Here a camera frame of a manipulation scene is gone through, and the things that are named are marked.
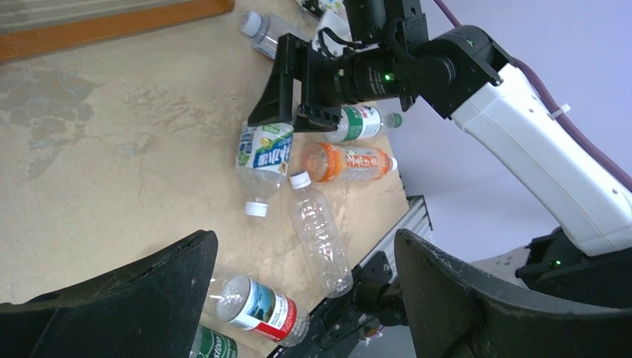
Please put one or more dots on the white blue label bottle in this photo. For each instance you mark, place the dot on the white blue label bottle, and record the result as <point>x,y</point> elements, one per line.
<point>317,8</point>

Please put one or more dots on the orange wooden shelf rack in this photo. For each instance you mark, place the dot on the orange wooden shelf rack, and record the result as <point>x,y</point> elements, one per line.
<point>29,43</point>

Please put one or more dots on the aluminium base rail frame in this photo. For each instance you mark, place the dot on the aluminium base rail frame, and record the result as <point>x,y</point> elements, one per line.
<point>376,297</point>

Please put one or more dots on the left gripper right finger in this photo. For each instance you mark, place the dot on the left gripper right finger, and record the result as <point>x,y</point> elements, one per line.
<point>455,309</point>

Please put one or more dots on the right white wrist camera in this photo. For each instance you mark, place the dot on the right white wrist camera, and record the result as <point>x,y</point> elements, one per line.
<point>339,27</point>

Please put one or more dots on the clear bottle white cap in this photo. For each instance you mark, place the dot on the clear bottle white cap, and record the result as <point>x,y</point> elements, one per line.
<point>265,30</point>

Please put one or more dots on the green white label bottle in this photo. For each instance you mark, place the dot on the green white label bottle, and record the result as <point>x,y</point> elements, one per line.
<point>361,122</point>

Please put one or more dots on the blue green label large bottle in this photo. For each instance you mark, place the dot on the blue green label large bottle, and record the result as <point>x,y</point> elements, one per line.
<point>262,162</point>

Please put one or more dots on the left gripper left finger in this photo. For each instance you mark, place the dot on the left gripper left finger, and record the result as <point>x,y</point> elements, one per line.
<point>147,308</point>

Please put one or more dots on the dark green label bottle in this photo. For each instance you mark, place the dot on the dark green label bottle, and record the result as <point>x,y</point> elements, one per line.
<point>210,344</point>

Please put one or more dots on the clear unlabelled bottle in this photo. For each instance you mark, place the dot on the clear unlabelled bottle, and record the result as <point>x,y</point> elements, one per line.
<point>318,233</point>

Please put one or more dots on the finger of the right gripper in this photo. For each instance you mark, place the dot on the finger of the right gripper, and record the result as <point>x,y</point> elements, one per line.
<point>276,102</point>
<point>309,119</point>

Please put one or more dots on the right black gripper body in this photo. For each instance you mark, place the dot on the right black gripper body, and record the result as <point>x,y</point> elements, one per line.
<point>354,78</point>

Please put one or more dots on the orange drink bottle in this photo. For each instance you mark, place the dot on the orange drink bottle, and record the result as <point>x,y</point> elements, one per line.
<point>326,162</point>

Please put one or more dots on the red landscape label bottle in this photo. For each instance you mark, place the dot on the red landscape label bottle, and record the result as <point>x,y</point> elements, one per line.
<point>251,306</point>

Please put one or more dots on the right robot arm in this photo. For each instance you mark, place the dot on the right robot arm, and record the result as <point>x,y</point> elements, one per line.
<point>467,77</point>

